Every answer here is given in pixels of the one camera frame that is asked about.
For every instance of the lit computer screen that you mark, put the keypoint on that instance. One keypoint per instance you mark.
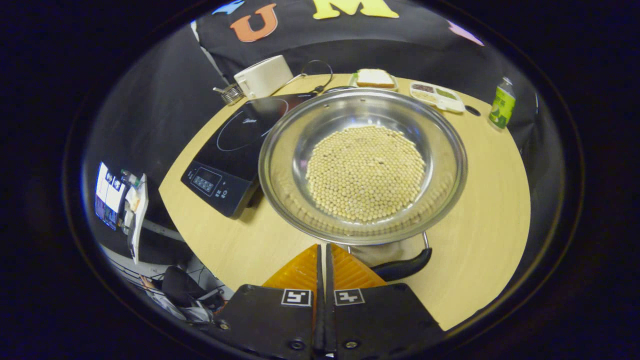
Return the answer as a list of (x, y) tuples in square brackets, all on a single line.
[(107, 200)]

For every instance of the pale rectangular plate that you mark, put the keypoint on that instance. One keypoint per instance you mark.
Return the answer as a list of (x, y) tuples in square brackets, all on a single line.
[(352, 82)]

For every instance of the black induction cooktop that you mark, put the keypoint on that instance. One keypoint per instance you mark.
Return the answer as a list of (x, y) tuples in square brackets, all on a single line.
[(225, 155)]

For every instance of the black office chair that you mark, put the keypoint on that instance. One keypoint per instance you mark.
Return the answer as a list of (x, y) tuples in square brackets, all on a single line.
[(177, 285)]

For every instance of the white divided tray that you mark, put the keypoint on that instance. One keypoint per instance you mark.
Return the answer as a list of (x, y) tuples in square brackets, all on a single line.
[(450, 105)]

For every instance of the pile of soybeans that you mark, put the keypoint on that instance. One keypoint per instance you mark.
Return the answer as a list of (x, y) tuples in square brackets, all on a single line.
[(365, 172)]

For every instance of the sandwich with lettuce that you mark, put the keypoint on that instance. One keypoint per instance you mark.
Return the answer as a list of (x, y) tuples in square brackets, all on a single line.
[(374, 78)]

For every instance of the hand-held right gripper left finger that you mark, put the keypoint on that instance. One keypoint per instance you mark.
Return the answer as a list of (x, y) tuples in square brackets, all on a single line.
[(270, 325)]

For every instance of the stainless steel pot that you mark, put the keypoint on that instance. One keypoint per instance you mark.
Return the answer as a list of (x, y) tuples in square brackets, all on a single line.
[(285, 150)]

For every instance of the dark red beans portion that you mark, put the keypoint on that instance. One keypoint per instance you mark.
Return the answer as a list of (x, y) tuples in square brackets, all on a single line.
[(423, 88)]

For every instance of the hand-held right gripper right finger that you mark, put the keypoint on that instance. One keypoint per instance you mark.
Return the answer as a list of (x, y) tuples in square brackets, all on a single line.
[(380, 325)]

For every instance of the small soybeans portion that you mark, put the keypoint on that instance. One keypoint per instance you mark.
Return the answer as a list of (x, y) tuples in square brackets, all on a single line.
[(423, 97)]

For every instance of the green label drink bottle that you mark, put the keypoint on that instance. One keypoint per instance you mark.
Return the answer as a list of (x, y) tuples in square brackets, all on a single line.
[(501, 107)]

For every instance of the white toaster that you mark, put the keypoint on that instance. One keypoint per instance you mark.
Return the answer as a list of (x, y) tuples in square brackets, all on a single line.
[(262, 76)]

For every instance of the green mung beans portion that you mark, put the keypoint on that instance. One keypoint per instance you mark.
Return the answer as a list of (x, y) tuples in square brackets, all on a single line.
[(446, 93)]

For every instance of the white board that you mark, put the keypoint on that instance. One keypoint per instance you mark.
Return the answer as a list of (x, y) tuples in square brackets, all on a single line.
[(140, 220)]

